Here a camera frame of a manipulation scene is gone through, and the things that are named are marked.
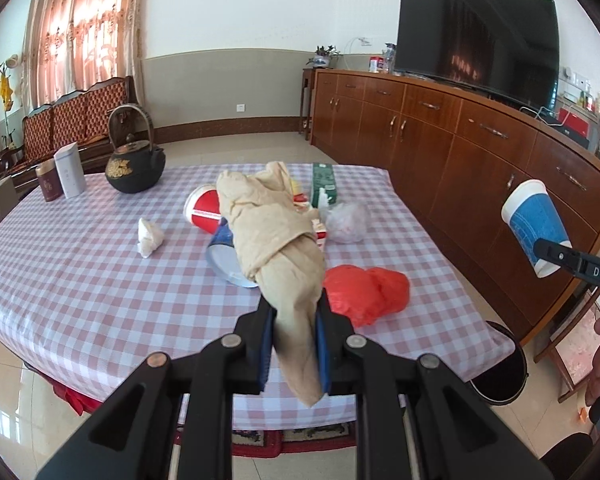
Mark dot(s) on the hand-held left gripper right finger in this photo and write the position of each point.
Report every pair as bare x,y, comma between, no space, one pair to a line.
324,352

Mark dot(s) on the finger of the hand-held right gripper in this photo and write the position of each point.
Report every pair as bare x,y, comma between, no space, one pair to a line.
559,255

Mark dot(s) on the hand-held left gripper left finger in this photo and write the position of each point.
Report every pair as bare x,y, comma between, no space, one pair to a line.
262,347

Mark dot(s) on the blue paper cup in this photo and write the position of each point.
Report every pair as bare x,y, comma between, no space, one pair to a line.
534,220

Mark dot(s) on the beige paper bag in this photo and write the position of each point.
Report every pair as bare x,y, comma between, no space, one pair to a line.
280,240

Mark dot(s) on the red and white carton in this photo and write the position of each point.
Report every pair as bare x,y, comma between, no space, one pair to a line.
321,234

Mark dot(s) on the black trash bin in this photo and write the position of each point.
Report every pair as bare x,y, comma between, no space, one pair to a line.
499,370

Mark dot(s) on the red paper cup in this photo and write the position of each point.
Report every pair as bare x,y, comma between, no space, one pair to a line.
205,210

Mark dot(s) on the person's right hand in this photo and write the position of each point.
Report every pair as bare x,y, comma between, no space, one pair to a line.
598,375

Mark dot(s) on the red plastic bag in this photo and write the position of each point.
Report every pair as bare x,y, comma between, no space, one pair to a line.
364,292

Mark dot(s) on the blue and white paper bowl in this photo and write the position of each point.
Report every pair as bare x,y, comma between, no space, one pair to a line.
224,260

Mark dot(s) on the clear plastic bag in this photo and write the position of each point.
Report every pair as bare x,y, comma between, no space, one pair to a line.
350,222

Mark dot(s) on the red box on sideboard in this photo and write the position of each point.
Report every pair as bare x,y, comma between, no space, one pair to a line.
574,122

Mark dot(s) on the small white bottle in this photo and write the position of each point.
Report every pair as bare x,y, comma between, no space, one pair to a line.
324,202

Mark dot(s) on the white crumpled tissue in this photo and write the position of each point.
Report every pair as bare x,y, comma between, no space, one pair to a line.
149,237

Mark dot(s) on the pink checked tablecloth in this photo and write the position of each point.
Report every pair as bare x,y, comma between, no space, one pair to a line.
105,285

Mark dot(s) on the green box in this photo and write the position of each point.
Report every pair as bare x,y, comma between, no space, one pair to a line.
324,179

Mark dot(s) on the wooden sideboard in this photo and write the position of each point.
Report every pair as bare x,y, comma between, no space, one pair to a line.
429,135

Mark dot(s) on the person's dark trouser leg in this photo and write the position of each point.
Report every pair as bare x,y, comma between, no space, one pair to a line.
564,455

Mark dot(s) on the black iron teapot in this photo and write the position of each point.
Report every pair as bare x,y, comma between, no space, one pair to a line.
130,170

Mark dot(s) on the black flat television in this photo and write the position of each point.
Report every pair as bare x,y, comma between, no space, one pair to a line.
479,35

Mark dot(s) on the clear plastic bottle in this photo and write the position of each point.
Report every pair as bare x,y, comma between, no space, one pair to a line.
388,60

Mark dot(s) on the white tea canister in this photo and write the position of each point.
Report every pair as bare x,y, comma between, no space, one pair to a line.
70,172

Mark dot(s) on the red can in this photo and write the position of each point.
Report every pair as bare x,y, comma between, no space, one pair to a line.
376,64

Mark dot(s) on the brown tea canister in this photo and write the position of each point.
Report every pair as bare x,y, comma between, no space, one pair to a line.
50,184

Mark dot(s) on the potted plant in grey bowl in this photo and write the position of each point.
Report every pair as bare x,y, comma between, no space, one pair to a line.
325,60

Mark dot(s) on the wooden sofa with red cushions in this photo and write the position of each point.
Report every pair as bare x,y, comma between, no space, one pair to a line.
70,120

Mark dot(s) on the coat rack with hat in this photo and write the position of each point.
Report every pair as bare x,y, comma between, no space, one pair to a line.
4,95

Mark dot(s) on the orange patterned curtain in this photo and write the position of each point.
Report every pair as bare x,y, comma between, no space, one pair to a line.
85,25

